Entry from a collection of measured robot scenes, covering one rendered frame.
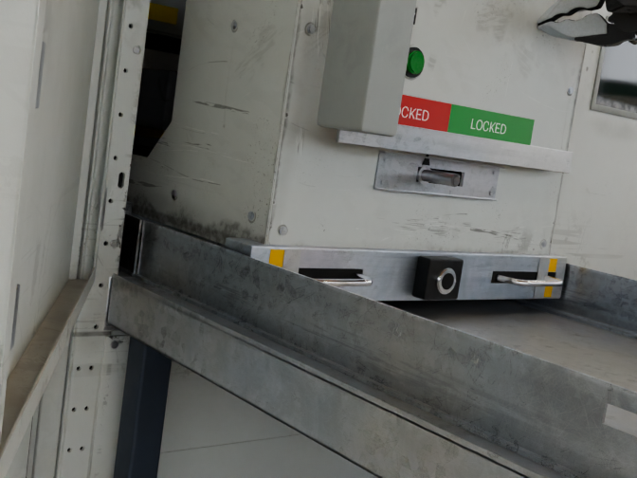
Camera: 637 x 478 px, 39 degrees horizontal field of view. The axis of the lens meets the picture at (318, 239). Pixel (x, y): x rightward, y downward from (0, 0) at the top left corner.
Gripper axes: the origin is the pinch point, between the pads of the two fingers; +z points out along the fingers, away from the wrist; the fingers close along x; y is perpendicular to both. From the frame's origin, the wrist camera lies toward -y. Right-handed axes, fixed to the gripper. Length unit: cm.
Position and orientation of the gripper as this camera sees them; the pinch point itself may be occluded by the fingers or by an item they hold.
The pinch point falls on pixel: (545, 22)
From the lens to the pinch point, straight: 119.8
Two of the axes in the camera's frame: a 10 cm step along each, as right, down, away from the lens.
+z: -8.1, 0.7, 5.8
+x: -0.7, -10.0, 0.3
